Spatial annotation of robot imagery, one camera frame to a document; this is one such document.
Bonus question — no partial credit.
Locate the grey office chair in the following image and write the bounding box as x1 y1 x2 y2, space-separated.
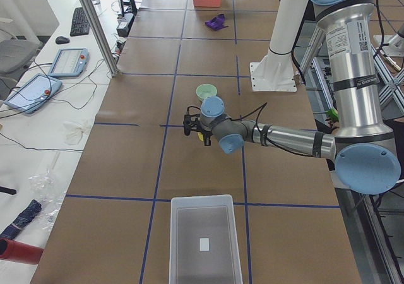
1 29 42 83

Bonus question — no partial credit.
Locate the black keyboard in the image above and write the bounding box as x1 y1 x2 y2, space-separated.
70 7 90 37

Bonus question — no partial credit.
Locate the crumpled clear plastic wrap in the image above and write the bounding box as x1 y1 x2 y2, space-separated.
28 170 66 232

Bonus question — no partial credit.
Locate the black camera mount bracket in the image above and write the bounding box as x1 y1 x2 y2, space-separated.
183 105 202 136

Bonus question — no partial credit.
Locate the teach pendant tablet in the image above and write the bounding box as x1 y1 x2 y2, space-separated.
4 74 62 114
48 48 89 78

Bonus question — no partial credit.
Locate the upper teach pendant tablet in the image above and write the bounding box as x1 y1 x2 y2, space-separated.
48 48 89 78

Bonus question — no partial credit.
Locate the red cylinder bottle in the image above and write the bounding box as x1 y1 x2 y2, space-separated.
1 238 44 265

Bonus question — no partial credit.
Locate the folded dark blue umbrella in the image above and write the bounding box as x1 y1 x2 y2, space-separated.
1 199 42 240

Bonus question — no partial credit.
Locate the green handled tool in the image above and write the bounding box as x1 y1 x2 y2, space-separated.
326 109 339 122

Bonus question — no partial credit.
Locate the white pedestal column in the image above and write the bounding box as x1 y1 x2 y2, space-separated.
250 0 308 92

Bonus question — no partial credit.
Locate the lower teach pendant tablet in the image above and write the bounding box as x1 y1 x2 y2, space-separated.
4 74 62 114

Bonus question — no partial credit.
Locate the mint green bowl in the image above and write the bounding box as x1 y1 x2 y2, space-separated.
196 83 217 102

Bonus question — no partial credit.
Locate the purple cloth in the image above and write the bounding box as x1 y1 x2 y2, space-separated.
205 13 228 31

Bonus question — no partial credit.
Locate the crumpled white tissue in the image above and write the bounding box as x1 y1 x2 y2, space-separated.
63 121 92 145

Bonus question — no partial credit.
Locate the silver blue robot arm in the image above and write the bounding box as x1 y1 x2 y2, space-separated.
184 0 401 194

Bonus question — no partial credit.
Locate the black desktop box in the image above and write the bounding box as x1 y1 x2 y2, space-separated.
116 13 134 37

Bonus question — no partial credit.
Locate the clear plastic storage box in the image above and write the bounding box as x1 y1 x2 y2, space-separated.
169 194 243 283

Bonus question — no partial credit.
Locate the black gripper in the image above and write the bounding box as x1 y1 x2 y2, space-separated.
199 124 213 146

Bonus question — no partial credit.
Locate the aluminium frame post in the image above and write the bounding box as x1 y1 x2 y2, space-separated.
79 0 119 77

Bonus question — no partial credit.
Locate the black computer mouse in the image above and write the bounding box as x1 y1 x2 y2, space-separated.
55 36 70 45

